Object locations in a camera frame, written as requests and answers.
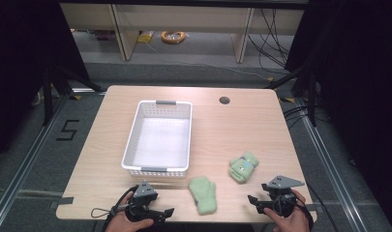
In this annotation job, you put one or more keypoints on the yellow packet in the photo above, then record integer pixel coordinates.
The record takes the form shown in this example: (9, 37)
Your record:
(145, 37)

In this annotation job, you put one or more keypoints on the black table grommet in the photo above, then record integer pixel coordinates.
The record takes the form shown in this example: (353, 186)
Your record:
(224, 100)

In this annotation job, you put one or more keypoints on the white plastic basket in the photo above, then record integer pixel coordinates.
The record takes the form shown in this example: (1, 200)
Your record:
(161, 138)

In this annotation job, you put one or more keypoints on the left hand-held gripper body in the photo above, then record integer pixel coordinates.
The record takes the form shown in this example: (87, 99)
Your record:
(141, 202)

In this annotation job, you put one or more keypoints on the person's right hand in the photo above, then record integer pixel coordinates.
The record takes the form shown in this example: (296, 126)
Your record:
(295, 222)

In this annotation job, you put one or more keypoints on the green mitten with face print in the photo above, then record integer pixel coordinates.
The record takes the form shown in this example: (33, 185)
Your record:
(243, 167)

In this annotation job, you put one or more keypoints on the light wooden desk frame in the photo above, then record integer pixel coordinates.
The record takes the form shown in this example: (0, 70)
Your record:
(184, 19)

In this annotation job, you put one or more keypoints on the grey tape strip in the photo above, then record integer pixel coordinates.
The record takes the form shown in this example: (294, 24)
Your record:
(62, 203)

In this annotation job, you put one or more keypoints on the plain green mitten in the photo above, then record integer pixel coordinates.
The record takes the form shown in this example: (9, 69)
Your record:
(203, 195)

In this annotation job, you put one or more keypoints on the person's left hand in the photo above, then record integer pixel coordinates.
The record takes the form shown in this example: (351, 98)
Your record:
(118, 220)

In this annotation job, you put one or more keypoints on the black curtain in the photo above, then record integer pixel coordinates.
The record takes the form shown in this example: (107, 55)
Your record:
(19, 64)
(361, 80)

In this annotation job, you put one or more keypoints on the aluminium floor rail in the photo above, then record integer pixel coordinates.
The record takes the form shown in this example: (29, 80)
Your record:
(332, 167)
(25, 161)

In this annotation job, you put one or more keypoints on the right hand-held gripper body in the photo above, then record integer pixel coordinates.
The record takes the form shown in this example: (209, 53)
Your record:
(281, 193)

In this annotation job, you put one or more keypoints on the black metal stand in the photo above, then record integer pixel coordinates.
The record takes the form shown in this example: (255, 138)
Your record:
(48, 100)
(311, 96)

